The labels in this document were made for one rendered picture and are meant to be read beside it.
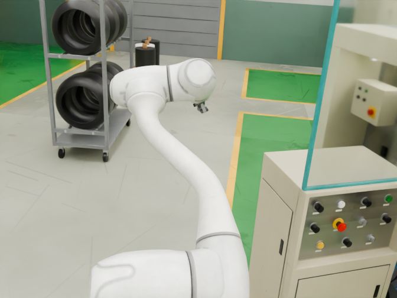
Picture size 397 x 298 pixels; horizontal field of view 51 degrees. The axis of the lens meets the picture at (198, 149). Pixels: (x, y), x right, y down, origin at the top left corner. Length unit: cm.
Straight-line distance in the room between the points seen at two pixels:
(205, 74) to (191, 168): 26
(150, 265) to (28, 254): 269
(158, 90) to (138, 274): 51
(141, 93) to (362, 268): 138
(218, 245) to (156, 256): 13
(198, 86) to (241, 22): 920
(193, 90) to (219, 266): 47
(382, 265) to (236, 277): 137
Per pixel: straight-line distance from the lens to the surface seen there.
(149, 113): 109
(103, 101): 444
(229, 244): 88
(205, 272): 84
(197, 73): 109
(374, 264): 212
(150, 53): 745
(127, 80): 114
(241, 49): 1036
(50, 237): 361
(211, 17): 1027
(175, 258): 84
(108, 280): 83
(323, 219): 186
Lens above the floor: 205
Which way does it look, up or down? 24 degrees down
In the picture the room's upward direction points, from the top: 3 degrees clockwise
